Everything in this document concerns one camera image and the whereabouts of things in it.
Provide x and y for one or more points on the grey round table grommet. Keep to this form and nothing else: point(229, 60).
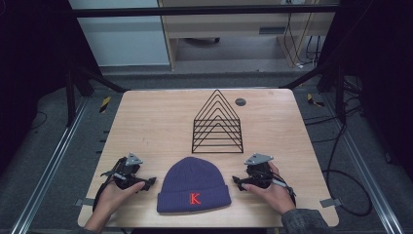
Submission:
point(240, 102)

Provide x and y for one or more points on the person's left hand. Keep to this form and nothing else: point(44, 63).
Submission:
point(117, 200)

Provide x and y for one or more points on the person's right hand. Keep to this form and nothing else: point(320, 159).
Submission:
point(274, 198)

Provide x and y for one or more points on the aluminium floor rail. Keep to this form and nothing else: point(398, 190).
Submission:
point(370, 175)
point(48, 165)

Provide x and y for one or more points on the black metal stand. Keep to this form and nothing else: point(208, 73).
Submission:
point(70, 97)
point(340, 94)

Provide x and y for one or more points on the white cabinet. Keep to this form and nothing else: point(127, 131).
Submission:
point(123, 39)

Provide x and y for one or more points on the grey tape strip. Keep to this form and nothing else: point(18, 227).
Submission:
point(85, 202)
point(330, 202)

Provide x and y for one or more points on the black metal frame bar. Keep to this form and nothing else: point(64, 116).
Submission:
point(201, 10)

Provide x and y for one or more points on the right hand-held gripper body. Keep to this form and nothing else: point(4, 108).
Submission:
point(259, 172)

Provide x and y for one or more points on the purple knit beanie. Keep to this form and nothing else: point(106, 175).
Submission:
point(194, 187)

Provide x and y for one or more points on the light wooden desk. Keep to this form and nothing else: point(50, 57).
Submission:
point(227, 27)

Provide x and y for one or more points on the yellow black striped tape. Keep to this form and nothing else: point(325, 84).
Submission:
point(105, 104)
point(314, 100)

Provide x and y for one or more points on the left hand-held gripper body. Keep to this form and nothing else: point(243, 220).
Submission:
point(127, 169)

